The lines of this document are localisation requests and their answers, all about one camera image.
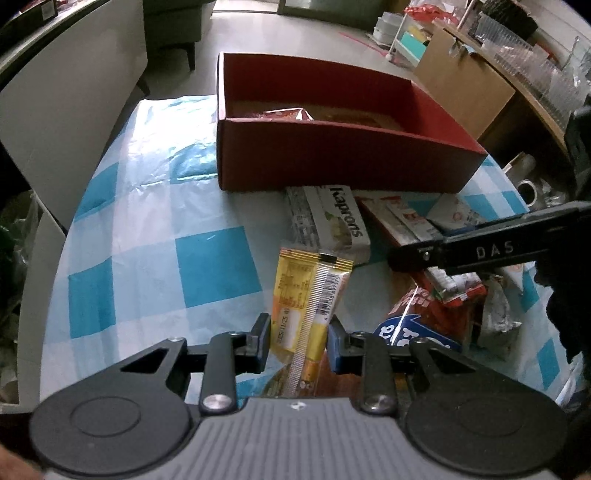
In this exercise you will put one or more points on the turquoise box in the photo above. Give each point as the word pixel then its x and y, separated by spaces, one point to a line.
pixel 411 44

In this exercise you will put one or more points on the yellow snack packet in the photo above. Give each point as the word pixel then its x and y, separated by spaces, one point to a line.
pixel 295 286

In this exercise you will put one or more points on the white green snack box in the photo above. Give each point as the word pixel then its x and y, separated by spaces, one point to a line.
pixel 332 221

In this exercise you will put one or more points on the black tray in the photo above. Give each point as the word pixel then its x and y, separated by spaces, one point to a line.
pixel 37 9

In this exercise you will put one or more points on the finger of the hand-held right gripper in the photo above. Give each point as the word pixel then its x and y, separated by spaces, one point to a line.
pixel 461 254

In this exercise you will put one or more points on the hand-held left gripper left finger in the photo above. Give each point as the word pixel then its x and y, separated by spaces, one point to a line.
pixel 261 337

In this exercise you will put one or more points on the brown cardboard box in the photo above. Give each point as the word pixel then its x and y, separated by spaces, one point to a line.
pixel 461 83

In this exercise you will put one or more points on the stack of white containers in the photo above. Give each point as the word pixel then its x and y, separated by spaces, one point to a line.
pixel 388 27

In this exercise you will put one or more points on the small white snack packet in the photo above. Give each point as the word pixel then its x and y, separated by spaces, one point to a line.
pixel 455 212

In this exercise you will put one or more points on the blue red snack bag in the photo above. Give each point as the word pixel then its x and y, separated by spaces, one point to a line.
pixel 415 327

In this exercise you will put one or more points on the metal mug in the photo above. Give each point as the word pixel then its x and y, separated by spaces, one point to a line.
pixel 531 191

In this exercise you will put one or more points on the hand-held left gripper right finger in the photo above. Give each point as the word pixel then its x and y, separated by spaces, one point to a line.
pixel 336 341

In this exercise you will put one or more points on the blue white checked tablecloth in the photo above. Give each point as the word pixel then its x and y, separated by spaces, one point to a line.
pixel 138 230

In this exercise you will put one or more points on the white cabinet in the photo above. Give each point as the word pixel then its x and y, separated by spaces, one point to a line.
pixel 69 92

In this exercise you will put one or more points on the grey armchair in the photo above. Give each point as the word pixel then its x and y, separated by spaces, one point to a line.
pixel 175 23

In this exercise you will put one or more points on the red plastic bag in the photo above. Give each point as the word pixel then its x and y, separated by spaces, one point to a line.
pixel 429 11

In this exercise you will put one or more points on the glass door cabinet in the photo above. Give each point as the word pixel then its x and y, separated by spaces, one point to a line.
pixel 332 9

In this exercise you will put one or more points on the red cardboard box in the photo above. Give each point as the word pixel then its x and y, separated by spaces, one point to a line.
pixel 323 157

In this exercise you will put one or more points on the orange snack packet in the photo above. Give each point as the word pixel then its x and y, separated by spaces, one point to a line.
pixel 286 114

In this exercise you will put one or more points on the silver foil snack packet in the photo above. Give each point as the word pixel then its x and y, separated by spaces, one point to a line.
pixel 496 314

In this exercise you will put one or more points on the row of clear glasses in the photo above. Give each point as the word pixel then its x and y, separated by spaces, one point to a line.
pixel 549 78

